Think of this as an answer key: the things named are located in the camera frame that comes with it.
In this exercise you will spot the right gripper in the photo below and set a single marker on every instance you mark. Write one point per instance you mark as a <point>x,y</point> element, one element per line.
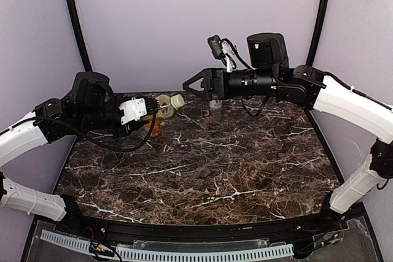
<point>213,81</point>

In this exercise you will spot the pale green bottle cap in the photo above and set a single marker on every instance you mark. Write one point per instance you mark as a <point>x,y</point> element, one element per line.
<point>177,101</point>

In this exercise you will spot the green tea bottle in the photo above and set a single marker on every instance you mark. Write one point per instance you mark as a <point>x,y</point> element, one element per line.
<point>162,106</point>

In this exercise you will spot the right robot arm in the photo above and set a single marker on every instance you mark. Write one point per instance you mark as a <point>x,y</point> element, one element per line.
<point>269,75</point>

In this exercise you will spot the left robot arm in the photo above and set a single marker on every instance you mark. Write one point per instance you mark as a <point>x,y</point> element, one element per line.
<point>47,123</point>

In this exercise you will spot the coffee bottle green cap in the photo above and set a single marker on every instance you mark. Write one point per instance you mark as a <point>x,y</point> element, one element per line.
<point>215,110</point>

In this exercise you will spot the orange juice bottle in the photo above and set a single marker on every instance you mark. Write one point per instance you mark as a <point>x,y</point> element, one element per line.
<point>156,129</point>

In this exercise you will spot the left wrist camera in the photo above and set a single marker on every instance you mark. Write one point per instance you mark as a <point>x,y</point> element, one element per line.
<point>137,107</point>

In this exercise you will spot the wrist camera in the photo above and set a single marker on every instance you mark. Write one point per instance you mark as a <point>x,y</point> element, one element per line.
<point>222,50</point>
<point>137,107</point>

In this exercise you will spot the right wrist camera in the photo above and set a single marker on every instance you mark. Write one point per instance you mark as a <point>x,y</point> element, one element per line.
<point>222,50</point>

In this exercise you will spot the black front frame rail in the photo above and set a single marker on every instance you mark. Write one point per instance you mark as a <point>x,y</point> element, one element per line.
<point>114,232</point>

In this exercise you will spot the white slotted cable duct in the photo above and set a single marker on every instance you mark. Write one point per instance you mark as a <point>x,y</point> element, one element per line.
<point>256,250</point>

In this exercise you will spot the left black corner post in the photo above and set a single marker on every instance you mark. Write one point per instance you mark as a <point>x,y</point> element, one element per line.
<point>78,35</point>

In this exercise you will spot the black corner post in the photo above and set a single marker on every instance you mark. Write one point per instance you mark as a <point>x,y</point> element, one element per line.
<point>78,35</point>
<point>317,31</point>

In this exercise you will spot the right black corner post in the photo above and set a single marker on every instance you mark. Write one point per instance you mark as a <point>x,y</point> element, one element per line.
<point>317,31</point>

